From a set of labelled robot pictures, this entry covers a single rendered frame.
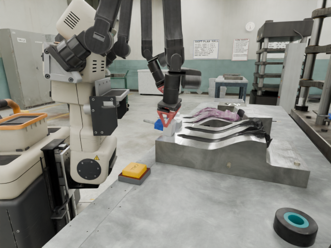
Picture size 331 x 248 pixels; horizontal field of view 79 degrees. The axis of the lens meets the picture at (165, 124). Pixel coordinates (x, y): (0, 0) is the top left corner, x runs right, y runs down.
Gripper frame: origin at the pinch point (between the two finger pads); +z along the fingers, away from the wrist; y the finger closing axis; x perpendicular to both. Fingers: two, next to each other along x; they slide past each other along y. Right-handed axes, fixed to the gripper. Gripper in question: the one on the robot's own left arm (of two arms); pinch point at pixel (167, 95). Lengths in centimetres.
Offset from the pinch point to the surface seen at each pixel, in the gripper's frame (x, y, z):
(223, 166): -7, -51, 22
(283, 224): -11, -78, 23
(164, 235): 14, -76, 15
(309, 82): -101, 40, 47
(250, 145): -17, -54, 17
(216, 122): -16.1, -15.8, 21.1
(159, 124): 7.8, -36.2, 2.8
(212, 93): -138, 592, 163
